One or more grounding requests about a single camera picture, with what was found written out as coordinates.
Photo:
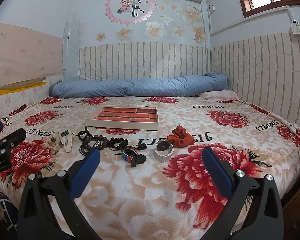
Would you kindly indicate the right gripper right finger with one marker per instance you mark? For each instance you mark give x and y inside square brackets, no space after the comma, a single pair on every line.
[265,216]

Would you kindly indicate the pink pillow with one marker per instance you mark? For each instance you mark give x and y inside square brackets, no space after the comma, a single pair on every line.
[221,95]

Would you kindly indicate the cream jewelry tray red lining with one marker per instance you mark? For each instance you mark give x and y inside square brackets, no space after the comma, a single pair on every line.
[120,117]

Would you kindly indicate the floral bed blanket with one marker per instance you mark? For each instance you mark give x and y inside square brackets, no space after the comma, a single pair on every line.
[172,200]

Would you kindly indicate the rainbow strap black claw clip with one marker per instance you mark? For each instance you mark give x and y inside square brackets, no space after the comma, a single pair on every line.
[132,157]

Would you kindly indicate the heart wall sticker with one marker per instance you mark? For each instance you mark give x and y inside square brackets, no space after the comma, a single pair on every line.
[129,12]

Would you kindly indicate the rolled blue quilt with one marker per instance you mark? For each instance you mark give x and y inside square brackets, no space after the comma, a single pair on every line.
[184,86]

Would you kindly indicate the white hair clip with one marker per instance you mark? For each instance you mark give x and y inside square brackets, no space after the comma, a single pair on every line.
[66,140]

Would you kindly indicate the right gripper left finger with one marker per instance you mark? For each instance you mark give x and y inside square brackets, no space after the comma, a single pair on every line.
[36,218]

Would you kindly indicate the rust orange scrunchie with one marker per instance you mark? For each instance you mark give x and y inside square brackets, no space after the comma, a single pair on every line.
[180,138]

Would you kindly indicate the yellow board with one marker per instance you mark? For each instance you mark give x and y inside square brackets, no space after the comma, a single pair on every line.
[21,88]

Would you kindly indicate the black beaded scrunchie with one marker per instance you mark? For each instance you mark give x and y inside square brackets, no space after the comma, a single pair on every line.
[117,144]

